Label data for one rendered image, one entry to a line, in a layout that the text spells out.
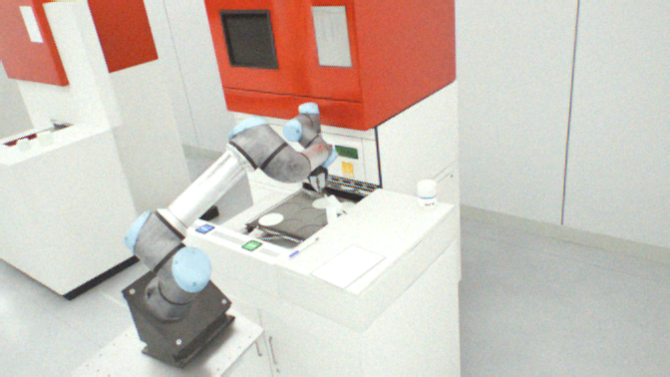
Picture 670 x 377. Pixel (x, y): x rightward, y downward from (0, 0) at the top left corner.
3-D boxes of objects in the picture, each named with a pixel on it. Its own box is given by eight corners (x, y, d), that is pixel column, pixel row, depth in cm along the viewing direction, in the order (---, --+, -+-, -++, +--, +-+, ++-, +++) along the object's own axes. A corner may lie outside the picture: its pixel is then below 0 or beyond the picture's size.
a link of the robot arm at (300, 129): (309, 140, 196) (323, 130, 204) (287, 119, 196) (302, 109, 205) (298, 154, 201) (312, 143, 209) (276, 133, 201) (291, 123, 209)
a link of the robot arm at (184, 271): (179, 312, 156) (196, 291, 147) (146, 279, 156) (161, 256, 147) (206, 286, 165) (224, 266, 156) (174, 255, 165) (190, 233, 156)
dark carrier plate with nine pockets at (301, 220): (304, 189, 247) (303, 188, 247) (366, 205, 226) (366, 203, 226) (249, 223, 224) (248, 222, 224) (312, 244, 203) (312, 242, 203)
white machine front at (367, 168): (252, 182, 280) (237, 107, 263) (385, 215, 231) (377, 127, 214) (248, 185, 278) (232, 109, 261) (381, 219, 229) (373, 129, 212)
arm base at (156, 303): (170, 332, 162) (181, 319, 155) (132, 298, 161) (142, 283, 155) (201, 299, 173) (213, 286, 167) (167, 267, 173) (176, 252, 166)
